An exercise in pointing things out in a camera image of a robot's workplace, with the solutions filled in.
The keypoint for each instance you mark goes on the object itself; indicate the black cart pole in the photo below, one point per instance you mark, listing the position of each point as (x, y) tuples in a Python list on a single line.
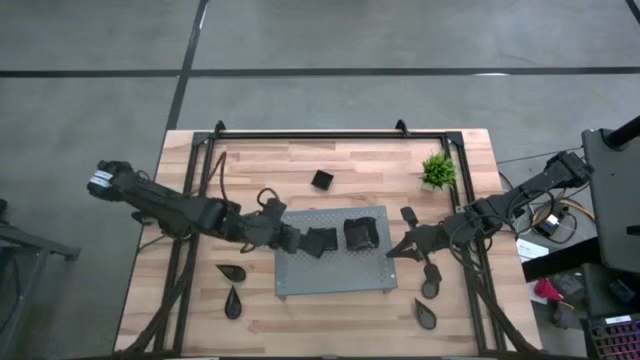
[(625, 132)]

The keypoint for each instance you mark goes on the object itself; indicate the green plant in white pot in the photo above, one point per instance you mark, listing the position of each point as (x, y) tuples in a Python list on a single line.
[(438, 171)]

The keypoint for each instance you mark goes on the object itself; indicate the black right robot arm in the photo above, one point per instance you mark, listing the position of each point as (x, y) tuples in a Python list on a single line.
[(525, 192)]

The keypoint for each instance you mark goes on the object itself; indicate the red cloth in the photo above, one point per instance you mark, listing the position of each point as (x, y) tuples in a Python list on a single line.
[(545, 290)]

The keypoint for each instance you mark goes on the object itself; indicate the black aluminium table frame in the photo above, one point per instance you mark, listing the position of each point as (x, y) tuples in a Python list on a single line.
[(325, 135)]

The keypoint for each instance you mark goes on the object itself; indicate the grey perforated metal shelf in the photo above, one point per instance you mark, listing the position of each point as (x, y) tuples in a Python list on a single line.
[(330, 275)]

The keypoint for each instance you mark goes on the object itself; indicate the small white power adapter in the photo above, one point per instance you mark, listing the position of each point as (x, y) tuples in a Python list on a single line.
[(550, 222)]

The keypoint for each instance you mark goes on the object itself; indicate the white paper sheet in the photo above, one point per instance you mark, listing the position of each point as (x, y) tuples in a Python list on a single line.
[(530, 248)]

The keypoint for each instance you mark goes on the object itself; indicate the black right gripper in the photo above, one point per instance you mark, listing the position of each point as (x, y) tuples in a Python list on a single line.
[(435, 237)]

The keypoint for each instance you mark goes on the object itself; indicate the black square mini plate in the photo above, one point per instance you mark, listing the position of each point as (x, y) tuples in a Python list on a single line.
[(322, 180), (355, 240), (371, 225)]

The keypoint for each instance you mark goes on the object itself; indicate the black teardrop mini plate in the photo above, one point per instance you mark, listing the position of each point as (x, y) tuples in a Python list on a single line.
[(233, 305), (426, 315), (430, 291), (231, 273)]

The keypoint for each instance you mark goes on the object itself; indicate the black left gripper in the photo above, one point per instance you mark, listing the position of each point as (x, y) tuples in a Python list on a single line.
[(282, 235)]

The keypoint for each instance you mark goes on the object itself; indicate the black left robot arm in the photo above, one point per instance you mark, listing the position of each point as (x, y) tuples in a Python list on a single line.
[(165, 205)]

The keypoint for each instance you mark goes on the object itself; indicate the backlit keyboard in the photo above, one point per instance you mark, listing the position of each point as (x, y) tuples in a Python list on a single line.
[(615, 337)]

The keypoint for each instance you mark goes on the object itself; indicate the grey stand base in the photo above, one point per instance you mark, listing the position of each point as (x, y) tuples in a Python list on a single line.
[(30, 245)]

